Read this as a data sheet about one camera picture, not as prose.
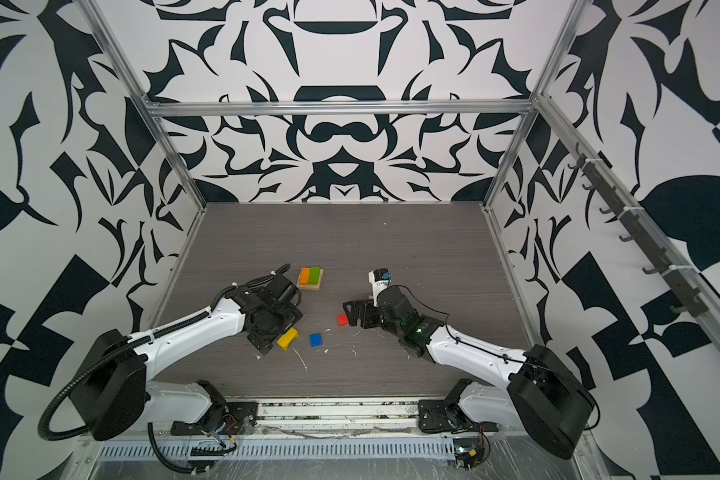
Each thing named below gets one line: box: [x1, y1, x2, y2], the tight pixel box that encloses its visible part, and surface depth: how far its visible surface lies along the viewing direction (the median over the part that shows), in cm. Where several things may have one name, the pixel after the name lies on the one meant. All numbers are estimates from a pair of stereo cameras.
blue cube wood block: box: [309, 333, 323, 347], surface depth 89 cm
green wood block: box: [308, 266, 321, 285], surface depth 101 cm
